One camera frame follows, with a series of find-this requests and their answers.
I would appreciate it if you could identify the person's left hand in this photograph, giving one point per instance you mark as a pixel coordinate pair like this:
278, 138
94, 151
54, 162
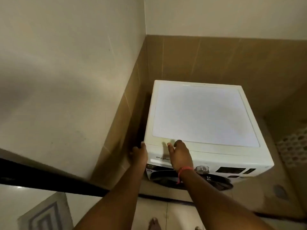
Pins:
140, 155

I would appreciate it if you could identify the person's right hand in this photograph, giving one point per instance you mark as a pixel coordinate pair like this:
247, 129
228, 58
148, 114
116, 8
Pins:
182, 156

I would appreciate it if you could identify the white washing machine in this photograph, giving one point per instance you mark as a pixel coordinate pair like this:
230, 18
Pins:
203, 117

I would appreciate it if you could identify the person's left forearm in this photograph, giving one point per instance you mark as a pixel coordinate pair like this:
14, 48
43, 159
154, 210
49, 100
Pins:
112, 201

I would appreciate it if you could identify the person's right forearm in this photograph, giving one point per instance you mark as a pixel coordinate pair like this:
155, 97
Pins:
215, 203

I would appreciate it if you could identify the person's left foot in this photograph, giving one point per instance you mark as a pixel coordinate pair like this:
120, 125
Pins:
153, 224

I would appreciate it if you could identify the red thread wristband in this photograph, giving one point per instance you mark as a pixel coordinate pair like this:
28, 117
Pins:
184, 169

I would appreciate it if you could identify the round steel floor drain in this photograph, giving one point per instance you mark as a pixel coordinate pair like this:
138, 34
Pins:
280, 191

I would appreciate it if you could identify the dark door frame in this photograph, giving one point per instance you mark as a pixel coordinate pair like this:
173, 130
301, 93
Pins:
48, 180

